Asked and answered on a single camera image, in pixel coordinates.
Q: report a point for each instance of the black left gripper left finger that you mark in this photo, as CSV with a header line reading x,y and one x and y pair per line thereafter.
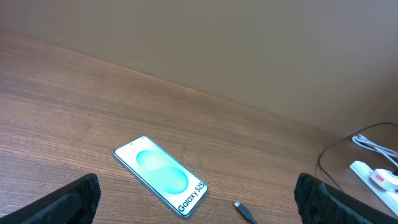
x,y
75,202

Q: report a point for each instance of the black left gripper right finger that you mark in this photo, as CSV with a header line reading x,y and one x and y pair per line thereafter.
x,y
320,203

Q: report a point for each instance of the white charger plug adapter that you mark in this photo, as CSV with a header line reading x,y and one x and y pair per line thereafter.
x,y
385,179

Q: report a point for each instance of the white power strip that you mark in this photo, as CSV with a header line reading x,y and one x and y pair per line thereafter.
x,y
363,171

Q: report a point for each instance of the Galaxy S25 smartphone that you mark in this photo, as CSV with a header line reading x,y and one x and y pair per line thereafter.
x,y
172,183

